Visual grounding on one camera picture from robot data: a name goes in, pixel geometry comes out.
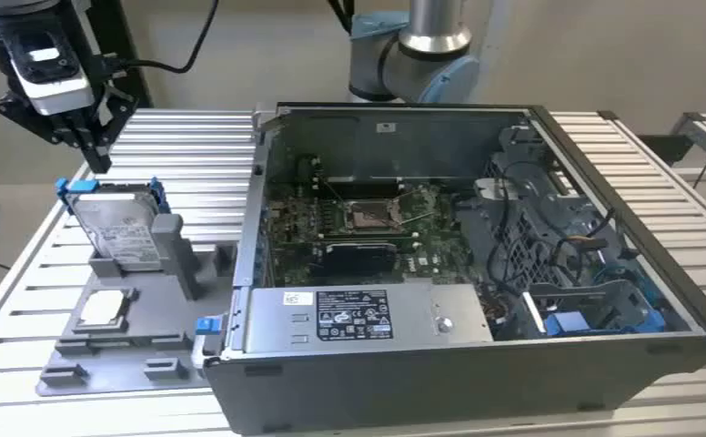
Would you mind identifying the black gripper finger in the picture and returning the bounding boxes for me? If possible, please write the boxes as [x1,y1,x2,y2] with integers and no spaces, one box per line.
[88,84,141,174]
[0,90,98,174]

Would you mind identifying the hard disk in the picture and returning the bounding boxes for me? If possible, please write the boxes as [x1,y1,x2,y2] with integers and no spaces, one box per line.
[53,177,170,274]

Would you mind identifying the grey metal disk bay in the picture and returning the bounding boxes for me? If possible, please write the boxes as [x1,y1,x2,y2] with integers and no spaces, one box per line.
[454,125,673,340]

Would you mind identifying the thin metal locking lever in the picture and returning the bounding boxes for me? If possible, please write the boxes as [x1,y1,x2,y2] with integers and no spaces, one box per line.
[321,177,352,205]

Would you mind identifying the silver CPU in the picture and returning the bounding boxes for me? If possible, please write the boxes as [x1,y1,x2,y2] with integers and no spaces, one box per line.
[78,290,130,327]

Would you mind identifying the grey plastic parts rack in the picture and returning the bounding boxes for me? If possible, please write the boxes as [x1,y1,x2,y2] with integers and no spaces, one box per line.
[34,213,240,398]

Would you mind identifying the CPU socket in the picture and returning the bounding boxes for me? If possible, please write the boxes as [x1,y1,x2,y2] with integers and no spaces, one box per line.
[341,198,404,234]

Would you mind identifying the blue case latch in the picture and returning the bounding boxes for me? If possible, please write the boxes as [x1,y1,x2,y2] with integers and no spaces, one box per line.
[194,316,225,338]

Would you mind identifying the black graphics card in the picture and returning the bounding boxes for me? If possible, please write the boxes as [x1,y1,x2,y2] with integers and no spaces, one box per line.
[313,240,402,278]

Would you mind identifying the metal socket cover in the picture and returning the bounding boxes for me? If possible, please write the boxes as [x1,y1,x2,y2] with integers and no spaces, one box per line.
[388,188,442,225]

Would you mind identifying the green motherboard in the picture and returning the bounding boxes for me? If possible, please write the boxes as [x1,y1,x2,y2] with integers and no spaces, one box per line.
[265,179,494,292]

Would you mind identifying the grey power supply unit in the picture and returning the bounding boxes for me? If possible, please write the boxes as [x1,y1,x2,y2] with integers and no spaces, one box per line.
[242,284,495,357]

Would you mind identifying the black open PC case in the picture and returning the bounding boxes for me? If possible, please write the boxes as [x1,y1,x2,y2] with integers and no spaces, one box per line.
[202,100,706,433]

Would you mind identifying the black box between tables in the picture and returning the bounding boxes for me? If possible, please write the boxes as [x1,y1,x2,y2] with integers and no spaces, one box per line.
[634,134,694,168]

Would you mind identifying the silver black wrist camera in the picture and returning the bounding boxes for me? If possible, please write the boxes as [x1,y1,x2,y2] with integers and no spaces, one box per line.
[6,27,97,116]

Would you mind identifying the black vertical frame post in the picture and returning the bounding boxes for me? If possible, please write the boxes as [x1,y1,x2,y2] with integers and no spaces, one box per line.
[82,0,153,110]

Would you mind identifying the black camera cable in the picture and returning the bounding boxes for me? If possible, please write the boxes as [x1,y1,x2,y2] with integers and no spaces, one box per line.
[101,0,220,75]

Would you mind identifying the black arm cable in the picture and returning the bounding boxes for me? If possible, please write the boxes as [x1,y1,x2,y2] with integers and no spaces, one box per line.
[326,0,356,32]

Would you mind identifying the black wire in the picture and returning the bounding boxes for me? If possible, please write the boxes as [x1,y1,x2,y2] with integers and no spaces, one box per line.
[489,161,573,292]

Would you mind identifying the wire with orange connector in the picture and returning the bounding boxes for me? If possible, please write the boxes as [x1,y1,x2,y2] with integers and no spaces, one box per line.
[555,234,609,256]

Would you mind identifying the blue plastic drive bracket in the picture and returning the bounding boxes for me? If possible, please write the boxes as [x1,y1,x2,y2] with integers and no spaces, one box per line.
[543,311,591,339]

